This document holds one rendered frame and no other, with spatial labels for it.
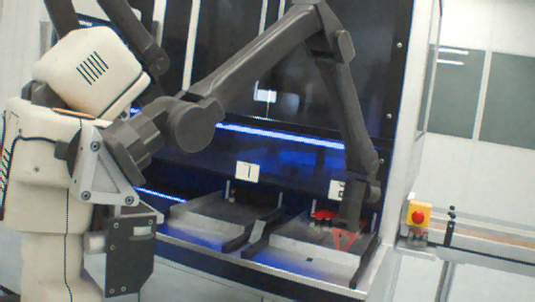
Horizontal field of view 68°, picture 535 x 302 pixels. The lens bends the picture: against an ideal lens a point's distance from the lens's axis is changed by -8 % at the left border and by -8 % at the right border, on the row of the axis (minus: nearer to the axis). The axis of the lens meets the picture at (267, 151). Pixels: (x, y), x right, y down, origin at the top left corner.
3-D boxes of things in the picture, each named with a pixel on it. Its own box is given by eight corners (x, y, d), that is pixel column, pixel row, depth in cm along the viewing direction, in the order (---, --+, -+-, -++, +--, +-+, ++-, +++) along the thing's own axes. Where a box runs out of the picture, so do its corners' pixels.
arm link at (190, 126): (300, -13, 90) (336, -14, 83) (318, 40, 98) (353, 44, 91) (136, 114, 72) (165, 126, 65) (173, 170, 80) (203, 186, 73)
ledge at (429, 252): (398, 240, 146) (400, 235, 146) (436, 248, 141) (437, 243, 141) (395, 252, 133) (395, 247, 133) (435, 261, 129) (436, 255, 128)
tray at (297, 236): (305, 218, 153) (307, 208, 152) (377, 235, 143) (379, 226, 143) (268, 245, 121) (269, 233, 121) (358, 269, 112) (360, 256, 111)
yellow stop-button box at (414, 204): (406, 219, 138) (411, 198, 137) (428, 224, 135) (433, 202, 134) (404, 225, 131) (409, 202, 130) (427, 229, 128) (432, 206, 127)
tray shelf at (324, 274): (209, 200, 167) (210, 195, 167) (391, 244, 141) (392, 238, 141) (127, 228, 123) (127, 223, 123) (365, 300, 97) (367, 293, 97)
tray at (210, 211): (221, 198, 165) (222, 189, 165) (284, 213, 156) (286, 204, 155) (169, 217, 134) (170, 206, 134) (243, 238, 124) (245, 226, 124)
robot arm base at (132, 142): (84, 131, 68) (110, 143, 59) (123, 103, 71) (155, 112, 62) (111, 171, 72) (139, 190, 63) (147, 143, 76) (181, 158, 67)
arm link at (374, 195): (347, 152, 116) (374, 161, 110) (368, 158, 125) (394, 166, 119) (333, 194, 117) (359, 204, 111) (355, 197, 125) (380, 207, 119)
